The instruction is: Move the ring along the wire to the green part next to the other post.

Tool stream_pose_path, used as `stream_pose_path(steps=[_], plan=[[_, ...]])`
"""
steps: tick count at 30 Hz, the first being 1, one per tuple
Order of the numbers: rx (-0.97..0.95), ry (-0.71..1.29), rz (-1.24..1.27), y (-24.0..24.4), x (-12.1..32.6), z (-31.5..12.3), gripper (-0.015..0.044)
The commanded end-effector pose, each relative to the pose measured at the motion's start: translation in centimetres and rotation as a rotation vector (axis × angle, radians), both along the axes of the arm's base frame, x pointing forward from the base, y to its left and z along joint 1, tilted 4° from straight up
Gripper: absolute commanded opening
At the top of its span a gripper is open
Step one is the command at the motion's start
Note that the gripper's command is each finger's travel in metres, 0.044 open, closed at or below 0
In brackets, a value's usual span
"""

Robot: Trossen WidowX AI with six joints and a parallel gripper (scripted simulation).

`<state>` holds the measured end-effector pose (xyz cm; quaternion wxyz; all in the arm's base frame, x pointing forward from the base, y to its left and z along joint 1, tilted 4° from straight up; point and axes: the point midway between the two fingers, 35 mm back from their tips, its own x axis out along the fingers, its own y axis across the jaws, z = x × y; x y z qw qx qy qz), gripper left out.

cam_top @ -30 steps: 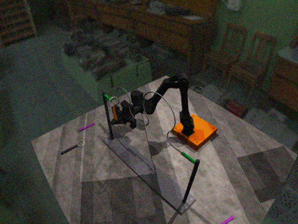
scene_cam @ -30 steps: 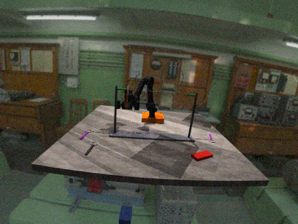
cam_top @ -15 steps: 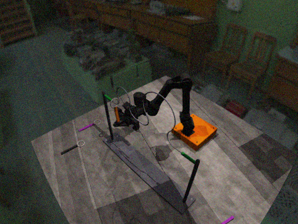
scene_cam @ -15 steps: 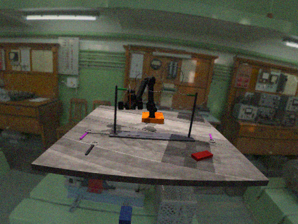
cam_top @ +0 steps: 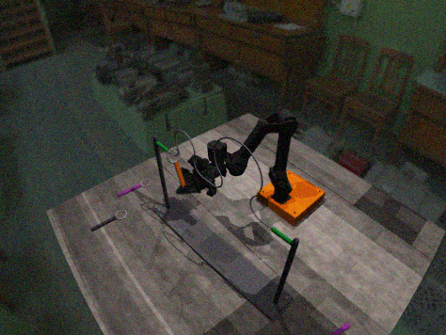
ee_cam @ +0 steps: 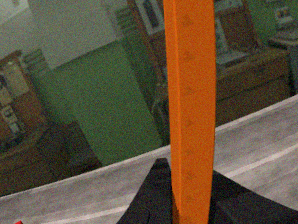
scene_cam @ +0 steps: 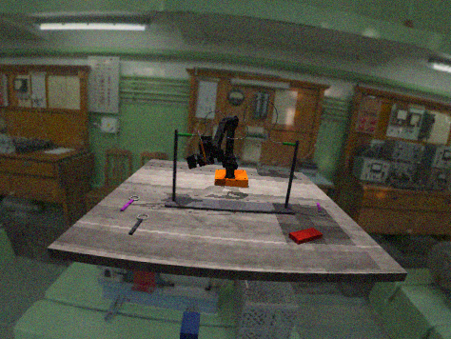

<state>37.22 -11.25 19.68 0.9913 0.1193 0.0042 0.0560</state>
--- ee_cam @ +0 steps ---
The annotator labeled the orange handle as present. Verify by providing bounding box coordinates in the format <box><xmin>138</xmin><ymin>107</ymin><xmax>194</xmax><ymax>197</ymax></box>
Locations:
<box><xmin>164</xmin><ymin>0</ymin><xmax>217</xmax><ymax>224</ymax></box>

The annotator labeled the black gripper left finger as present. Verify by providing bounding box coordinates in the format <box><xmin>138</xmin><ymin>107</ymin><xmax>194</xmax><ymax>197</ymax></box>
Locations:
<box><xmin>117</xmin><ymin>157</ymin><xmax>173</xmax><ymax>224</ymax></box>

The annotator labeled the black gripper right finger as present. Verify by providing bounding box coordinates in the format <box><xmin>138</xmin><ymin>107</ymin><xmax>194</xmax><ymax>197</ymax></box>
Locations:
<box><xmin>209</xmin><ymin>171</ymin><xmax>298</xmax><ymax>224</ymax></box>

